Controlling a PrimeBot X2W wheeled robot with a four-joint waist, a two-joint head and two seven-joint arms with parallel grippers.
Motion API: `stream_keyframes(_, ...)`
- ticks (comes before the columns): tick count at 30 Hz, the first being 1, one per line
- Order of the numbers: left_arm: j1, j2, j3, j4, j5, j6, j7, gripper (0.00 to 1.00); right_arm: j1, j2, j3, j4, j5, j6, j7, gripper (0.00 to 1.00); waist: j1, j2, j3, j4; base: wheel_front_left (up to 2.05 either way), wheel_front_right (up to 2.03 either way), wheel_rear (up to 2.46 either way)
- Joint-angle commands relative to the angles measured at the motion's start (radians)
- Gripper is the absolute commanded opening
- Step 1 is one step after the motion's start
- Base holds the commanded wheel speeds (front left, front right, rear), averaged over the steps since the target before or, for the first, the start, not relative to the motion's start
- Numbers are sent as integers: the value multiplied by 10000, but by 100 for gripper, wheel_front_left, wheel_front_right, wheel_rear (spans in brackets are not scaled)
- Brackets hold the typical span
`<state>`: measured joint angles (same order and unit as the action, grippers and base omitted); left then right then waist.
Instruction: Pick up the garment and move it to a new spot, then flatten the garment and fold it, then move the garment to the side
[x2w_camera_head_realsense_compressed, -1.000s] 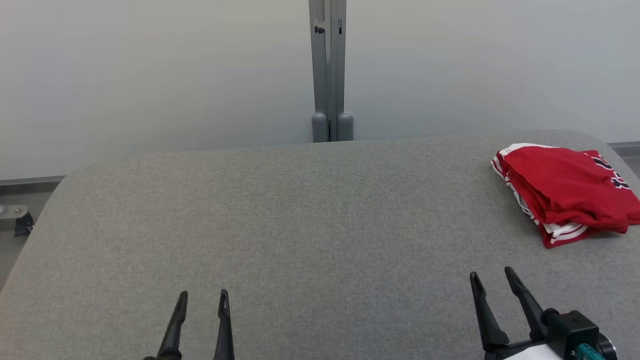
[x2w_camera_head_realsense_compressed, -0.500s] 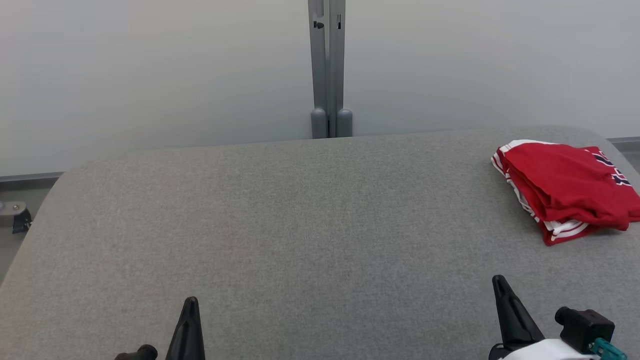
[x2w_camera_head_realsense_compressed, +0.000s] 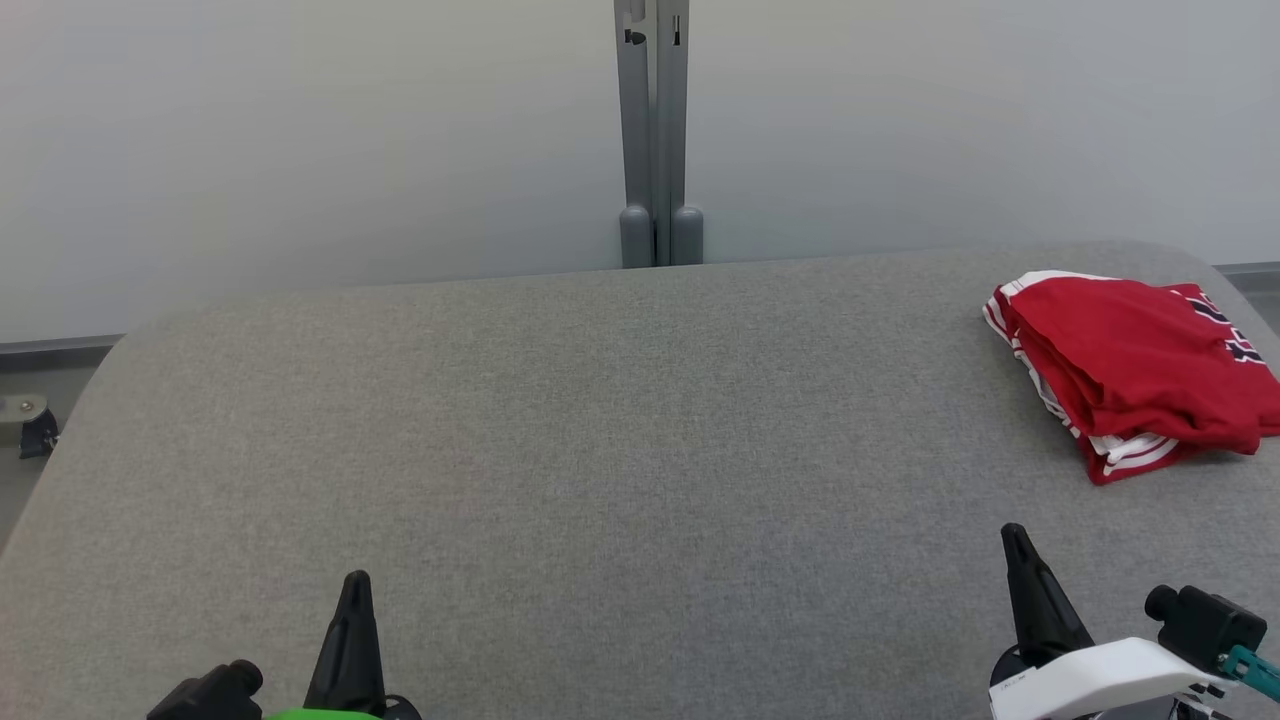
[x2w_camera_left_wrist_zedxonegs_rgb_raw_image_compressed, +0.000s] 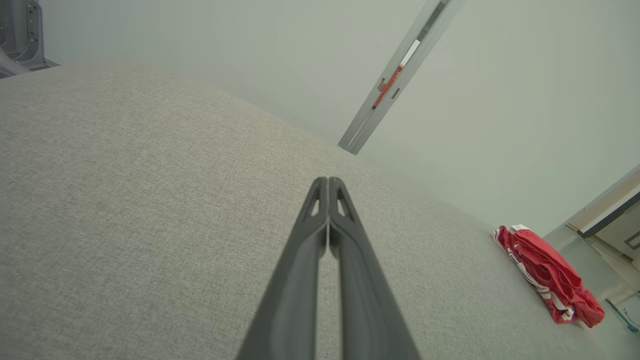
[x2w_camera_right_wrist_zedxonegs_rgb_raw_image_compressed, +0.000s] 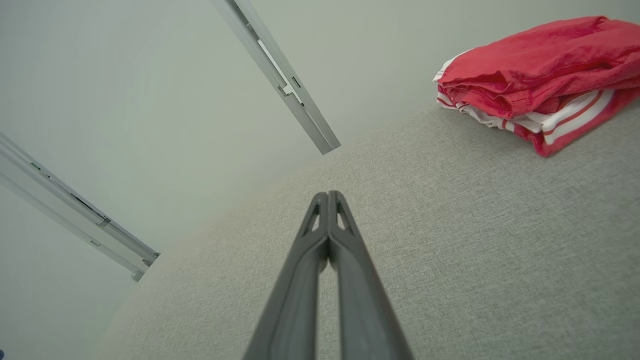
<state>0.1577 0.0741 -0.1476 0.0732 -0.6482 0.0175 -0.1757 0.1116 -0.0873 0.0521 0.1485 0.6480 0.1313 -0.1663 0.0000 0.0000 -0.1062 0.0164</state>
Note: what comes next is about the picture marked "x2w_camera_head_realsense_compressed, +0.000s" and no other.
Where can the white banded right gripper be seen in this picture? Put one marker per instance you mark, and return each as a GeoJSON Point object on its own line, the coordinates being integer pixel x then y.
{"type": "Point", "coordinates": [1100, 685]}

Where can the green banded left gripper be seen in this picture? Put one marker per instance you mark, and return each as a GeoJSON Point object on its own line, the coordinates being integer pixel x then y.
{"type": "Point", "coordinates": [330, 715]}

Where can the red shorts with white stripes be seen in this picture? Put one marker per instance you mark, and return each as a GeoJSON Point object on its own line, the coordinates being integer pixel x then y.
{"type": "Point", "coordinates": [1120, 340]}

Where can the metal foot with black caster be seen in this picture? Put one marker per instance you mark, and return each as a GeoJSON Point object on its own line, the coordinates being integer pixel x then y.
{"type": "Point", "coordinates": [35, 432]}

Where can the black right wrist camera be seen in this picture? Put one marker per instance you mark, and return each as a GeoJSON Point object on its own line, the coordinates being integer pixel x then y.
{"type": "Point", "coordinates": [1205, 625]}

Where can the grey metal partition post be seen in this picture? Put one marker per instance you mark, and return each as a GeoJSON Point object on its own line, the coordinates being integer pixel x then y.
{"type": "Point", "coordinates": [655, 120]}

